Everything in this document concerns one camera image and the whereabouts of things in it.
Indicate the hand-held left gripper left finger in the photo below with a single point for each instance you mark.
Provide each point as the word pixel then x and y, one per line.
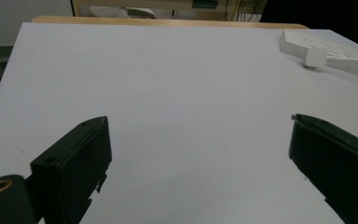
pixel 71 168

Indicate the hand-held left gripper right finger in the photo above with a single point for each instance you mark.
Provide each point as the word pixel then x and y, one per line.
pixel 338 161

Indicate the white plug adapter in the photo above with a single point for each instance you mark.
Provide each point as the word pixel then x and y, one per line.
pixel 314 57

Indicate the white power strip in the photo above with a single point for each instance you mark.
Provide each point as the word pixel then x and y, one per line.
pixel 332 53

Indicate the white chair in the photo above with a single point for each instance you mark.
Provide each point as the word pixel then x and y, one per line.
pixel 121 11

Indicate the wooden table edge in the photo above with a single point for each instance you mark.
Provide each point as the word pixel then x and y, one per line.
pixel 155 21

